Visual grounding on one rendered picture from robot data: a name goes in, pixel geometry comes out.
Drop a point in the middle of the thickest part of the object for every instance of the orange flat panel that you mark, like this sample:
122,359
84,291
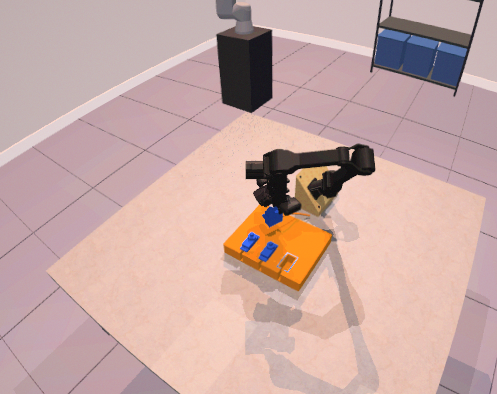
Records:
287,252

